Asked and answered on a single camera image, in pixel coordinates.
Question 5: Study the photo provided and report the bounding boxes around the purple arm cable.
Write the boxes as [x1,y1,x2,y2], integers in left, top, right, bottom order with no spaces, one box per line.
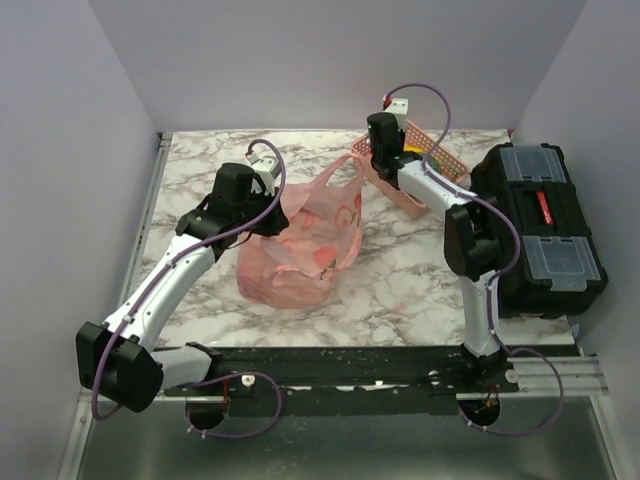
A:
[92,138,287,440]
[382,82,565,436]

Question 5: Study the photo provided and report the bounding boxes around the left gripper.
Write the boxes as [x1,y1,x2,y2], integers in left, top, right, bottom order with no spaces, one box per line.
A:
[236,185,291,238]

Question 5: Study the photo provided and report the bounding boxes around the black plastic toolbox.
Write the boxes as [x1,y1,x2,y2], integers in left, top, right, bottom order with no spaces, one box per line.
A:
[471,143,609,319]

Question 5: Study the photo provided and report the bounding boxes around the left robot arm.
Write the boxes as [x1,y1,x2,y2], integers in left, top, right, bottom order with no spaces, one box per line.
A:
[76,156,288,412]

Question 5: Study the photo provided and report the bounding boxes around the pink plastic bag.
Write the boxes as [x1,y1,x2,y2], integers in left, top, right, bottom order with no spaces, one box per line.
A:
[236,153,365,309]

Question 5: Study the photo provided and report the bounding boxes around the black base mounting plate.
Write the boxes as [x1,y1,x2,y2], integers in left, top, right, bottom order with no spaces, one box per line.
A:
[164,346,518,417]

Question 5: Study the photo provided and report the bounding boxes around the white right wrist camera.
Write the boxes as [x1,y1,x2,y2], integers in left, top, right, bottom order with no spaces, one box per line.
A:
[383,97,409,131]

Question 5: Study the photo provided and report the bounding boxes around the green fake melon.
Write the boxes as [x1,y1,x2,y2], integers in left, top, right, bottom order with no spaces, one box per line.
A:
[426,156,443,175]

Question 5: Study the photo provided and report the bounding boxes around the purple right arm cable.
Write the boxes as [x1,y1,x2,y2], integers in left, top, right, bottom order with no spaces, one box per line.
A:
[382,82,565,436]

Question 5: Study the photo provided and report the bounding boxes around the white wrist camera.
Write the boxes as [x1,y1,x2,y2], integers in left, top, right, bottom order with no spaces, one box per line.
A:
[383,97,409,131]
[246,153,281,196]

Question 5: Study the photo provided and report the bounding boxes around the pink perforated plastic basket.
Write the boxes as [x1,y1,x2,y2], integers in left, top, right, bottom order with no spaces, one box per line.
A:
[352,122,472,219]

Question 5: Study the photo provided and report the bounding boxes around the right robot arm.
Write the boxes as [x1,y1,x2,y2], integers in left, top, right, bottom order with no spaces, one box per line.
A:
[367,112,502,392]

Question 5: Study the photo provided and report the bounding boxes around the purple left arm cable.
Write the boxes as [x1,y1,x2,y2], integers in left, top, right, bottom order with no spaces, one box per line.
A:
[92,138,287,440]

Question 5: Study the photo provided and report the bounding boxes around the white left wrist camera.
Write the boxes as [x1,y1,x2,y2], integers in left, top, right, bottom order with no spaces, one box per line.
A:
[246,153,281,196]

